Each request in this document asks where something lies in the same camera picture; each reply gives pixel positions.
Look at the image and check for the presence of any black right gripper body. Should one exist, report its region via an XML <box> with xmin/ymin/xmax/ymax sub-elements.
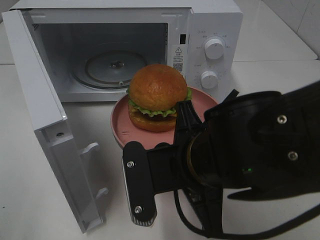
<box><xmin>173</xmin><ymin>124</ymin><xmax>205</xmax><ymax>194</ymax></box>

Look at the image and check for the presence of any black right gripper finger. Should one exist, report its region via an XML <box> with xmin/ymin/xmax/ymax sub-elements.
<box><xmin>175</xmin><ymin>100</ymin><xmax>204</xmax><ymax>130</ymax></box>

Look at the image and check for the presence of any toy burger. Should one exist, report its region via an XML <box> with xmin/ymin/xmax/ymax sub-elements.
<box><xmin>127</xmin><ymin>63</ymin><xmax>192</xmax><ymax>132</ymax></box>

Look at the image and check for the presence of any pink round plate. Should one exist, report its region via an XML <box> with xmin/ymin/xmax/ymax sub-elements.
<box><xmin>110</xmin><ymin>87</ymin><xmax>218</xmax><ymax>150</ymax></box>

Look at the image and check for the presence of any white microwave door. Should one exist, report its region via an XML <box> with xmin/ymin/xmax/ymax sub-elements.
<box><xmin>2</xmin><ymin>10</ymin><xmax>109</xmax><ymax>233</ymax></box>

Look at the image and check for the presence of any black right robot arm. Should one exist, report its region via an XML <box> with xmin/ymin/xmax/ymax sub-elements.
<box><xmin>174</xmin><ymin>82</ymin><xmax>320</xmax><ymax>240</ymax></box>

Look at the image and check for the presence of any lower white dial knob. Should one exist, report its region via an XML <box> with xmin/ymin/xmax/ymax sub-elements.
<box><xmin>200</xmin><ymin>70</ymin><xmax>219</xmax><ymax>89</ymax></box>

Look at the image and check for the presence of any white dial knob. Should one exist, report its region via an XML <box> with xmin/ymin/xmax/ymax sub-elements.
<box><xmin>204</xmin><ymin>36</ymin><xmax>225</xmax><ymax>60</ymax></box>
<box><xmin>200</xmin><ymin>70</ymin><xmax>219</xmax><ymax>89</ymax></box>

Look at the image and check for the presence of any white warning label sticker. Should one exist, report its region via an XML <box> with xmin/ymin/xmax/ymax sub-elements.
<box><xmin>170</xmin><ymin>44</ymin><xmax>187</xmax><ymax>77</ymax></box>

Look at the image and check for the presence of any upper white dial knob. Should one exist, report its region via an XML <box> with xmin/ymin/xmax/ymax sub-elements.
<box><xmin>204</xmin><ymin>36</ymin><xmax>225</xmax><ymax>60</ymax></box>

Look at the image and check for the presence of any white microwave oven body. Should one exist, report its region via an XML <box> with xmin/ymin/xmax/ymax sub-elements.
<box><xmin>8</xmin><ymin>0</ymin><xmax>243</xmax><ymax>102</ymax></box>

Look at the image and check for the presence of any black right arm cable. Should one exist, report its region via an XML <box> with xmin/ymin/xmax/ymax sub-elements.
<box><xmin>172</xmin><ymin>187</ymin><xmax>226</xmax><ymax>240</ymax></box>

